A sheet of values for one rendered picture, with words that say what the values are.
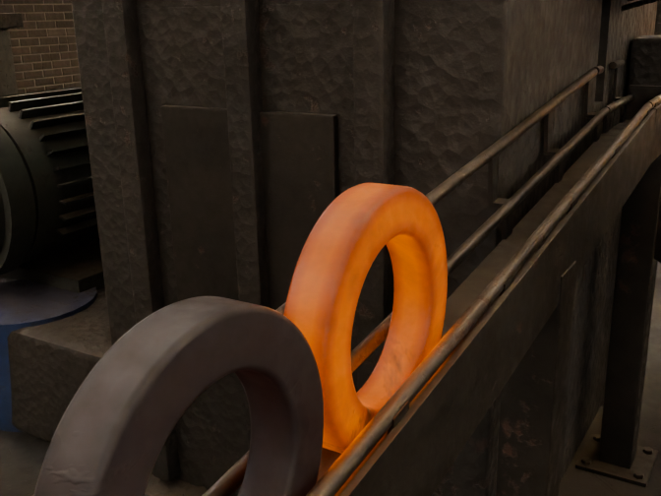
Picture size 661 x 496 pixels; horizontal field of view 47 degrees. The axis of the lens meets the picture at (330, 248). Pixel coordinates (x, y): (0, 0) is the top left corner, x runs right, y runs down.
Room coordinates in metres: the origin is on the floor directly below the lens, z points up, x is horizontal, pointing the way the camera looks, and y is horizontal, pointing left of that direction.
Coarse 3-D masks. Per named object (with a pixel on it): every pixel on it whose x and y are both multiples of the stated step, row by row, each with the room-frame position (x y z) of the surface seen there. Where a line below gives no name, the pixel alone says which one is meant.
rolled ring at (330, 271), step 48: (384, 192) 0.47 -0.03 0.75; (336, 240) 0.43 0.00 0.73; (384, 240) 0.46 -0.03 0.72; (432, 240) 0.52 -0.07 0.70; (336, 288) 0.41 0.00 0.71; (432, 288) 0.53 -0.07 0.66; (336, 336) 0.41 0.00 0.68; (432, 336) 0.53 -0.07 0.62; (336, 384) 0.41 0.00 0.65; (384, 384) 0.50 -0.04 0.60; (336, 432) 0.41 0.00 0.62
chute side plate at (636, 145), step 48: (624, 144) 1.00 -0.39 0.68; (624, 192) 0.99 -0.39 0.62; (576, 240) 0.79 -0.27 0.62; (528, 288) 0.64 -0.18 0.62; (480, 336) 0.54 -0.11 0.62; (528, 336) 0.65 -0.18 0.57; (432, 384) 0.47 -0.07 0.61; (480, 384) 0.54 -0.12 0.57; (432, 432) 0.47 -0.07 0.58; (384, 480) 0.40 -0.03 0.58; (432, 480) 0.47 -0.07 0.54
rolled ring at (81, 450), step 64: (192, 320) 0.32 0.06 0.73; (256, 320) 0.34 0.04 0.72; (128, 384) 0.28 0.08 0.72; (192, 384) 0.30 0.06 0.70; (256, 384) 0.37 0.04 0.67; (320, 384) 0.39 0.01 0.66; (64, 448) 0.27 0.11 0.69; (128, 448) 0.27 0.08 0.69; (256, 448) 0.38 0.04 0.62; (320, 448) 0.39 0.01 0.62
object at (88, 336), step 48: (0, 96) 1.76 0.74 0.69; (48, 96) 1.78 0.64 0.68; (0, 144) 1.56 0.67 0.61; (48, 144) 1.66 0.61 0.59; (0, 192) 1.53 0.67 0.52; (48, 192) 1.61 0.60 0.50; (0, 240) 1.53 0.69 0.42; (48, 240) 1.64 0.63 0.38; (96, 240) 1.94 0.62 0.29; (96, 288) 1.67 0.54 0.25; (48, 336) 1.41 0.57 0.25; (96, 336) 1.40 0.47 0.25; (48, 384) 1.39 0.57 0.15; (48, 432) 1.40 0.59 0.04
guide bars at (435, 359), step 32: (608, 160) 0.92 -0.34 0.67; (576, 192) 0.81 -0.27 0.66; (544, 224) 0.72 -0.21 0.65; (512, 256) 0.65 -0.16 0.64; (480, 320) 0.58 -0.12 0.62; (448, 352) 0.50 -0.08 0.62; (416, 384) 0.46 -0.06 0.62; (384, 416) 0.43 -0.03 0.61; (352, 448) 0.40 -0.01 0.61; (320, 480) 0.37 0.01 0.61
